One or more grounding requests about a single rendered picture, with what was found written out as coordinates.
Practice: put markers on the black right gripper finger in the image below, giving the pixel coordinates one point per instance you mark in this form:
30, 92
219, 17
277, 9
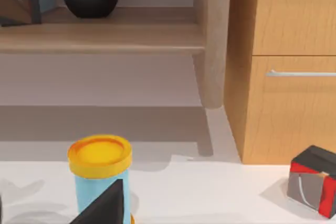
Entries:
107, 205

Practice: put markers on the blue can with yellow lid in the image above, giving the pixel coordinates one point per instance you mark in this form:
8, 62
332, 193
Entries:
99, 166

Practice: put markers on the brown wooden box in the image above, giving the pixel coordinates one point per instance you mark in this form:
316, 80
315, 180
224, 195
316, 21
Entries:
19, 3

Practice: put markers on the wooden cupboard door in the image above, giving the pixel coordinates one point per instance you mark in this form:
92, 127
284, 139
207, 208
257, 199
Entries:
296, 11

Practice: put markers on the red and grey box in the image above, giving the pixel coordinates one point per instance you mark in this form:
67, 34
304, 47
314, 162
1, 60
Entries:
312, 182

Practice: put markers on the wooden drawer front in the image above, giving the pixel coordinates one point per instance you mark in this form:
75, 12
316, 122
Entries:
294, 111

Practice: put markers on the pale wooden open shelf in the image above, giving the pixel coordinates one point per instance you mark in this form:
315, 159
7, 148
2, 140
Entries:
131, 32

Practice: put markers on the wooden cupboard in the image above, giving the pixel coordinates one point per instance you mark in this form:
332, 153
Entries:
283, 77

